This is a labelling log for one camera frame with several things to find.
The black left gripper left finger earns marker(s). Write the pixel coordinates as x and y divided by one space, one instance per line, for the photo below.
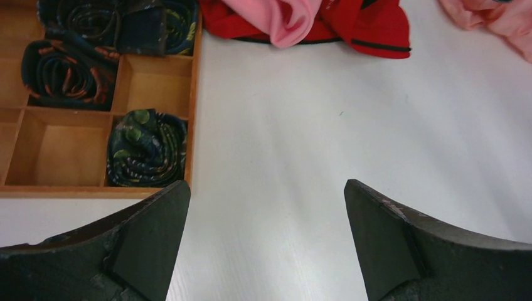
128 255

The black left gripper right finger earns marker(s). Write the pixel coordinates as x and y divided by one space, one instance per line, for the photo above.
405 254

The pink jacket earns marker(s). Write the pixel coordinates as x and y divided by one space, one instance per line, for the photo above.
287 23

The red and black jacket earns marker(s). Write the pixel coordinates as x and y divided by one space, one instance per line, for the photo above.
376 28

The rolled tie green leaves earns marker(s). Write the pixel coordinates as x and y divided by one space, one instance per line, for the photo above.
147 148

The wooden compartment tray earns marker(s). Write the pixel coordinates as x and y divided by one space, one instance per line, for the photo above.
62 153

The rolled tie orange pattern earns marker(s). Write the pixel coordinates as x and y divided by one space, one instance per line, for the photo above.
69 74

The rolled tie yellow pattern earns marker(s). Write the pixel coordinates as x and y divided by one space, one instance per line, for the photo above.
153 28

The peach orange garment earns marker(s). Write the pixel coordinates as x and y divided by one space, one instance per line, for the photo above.
510 20

